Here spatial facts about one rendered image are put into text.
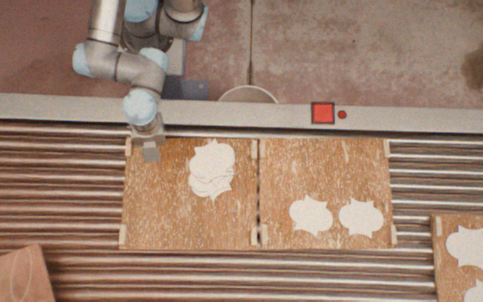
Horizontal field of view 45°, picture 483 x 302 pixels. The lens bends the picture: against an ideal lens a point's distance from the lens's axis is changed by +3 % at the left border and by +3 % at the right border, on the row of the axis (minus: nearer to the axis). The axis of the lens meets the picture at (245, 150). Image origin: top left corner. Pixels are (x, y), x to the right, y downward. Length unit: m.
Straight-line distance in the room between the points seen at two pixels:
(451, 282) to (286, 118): 0.70
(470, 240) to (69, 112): 1.30
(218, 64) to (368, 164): 1.29
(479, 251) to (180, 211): 0.90
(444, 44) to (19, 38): 2.13
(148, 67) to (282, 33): 1.66
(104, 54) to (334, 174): 0.80
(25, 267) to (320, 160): 0.91
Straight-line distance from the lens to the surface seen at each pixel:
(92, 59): 1.43
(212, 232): 1.73
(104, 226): 1.79
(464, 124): 2.00
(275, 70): 2.90
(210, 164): 1.71
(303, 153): 1.80
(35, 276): 1.69
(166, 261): 1.75
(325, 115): 1.86
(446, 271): 1.86
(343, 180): 1.80
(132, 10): 1.78
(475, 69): 3.17
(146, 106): 1.35
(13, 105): 1.95
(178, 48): 1.96
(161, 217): 1.75
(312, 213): 1.75
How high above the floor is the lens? 2.66
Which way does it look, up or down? 75 degrees down
